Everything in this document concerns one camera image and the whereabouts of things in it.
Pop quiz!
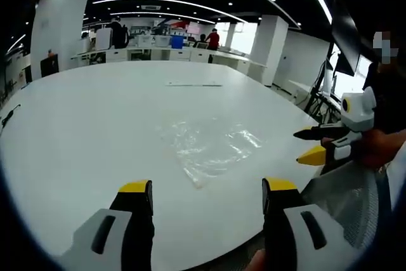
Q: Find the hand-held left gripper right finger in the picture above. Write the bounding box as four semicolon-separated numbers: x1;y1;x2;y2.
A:
261;177;353;271

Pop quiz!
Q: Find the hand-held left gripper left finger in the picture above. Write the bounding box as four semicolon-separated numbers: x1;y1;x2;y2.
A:
60;179;155;271

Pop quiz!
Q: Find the transparent food packaging bag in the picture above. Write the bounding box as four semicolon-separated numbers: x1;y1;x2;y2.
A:
227;128;264;159
160;120;237;190

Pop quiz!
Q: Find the person's left hand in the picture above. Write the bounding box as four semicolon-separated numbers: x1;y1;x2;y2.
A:
249;249;268;271

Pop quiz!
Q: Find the person's right hand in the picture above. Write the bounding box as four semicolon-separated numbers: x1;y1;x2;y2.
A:
357;129;406;169

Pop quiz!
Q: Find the person's dark clothed torso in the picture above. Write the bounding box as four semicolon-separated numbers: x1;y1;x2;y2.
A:
363;60;406;134

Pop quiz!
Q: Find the black monitor stand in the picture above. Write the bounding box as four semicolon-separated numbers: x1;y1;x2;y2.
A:
308;59;334;123

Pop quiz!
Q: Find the grey mesh office chair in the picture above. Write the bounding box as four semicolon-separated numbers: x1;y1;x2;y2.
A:
300;159;391;250

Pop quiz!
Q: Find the black monitor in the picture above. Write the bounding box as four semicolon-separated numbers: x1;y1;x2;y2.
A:
331;0;362;77

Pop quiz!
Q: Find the flat white paper strip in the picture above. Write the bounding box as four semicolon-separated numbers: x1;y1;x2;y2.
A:
164;81;223;88

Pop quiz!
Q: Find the row of white desks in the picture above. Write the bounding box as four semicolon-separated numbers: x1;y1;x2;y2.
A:
70;44;268;77

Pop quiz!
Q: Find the long ceiling light strip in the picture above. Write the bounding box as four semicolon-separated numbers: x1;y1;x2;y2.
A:
92;0;246;23

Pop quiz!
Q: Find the white board panel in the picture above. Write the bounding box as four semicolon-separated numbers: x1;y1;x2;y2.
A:
95;27;114;51

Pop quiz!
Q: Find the black cable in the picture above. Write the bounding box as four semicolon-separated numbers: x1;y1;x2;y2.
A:
1;103;22;128

